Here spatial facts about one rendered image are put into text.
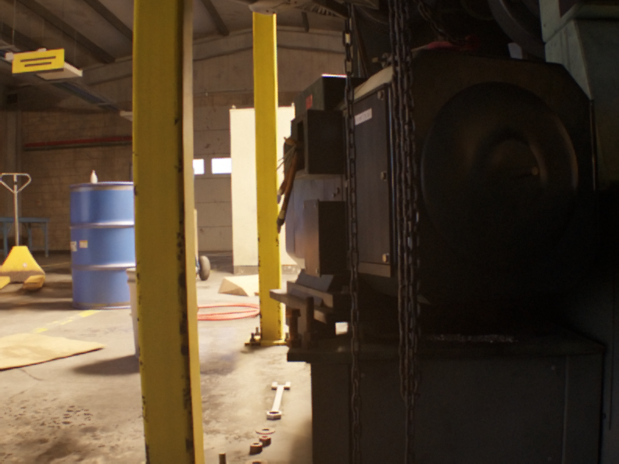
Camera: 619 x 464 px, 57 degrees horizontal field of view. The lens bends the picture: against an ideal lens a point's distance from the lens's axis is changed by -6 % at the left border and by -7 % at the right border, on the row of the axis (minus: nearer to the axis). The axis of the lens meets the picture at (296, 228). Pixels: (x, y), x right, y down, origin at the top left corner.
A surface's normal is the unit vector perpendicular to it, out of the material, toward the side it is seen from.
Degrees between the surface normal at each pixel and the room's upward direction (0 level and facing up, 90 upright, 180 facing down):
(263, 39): 90
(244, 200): 90
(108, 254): 90
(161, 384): 90
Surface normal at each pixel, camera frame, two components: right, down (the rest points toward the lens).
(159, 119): -0.07, 0.00
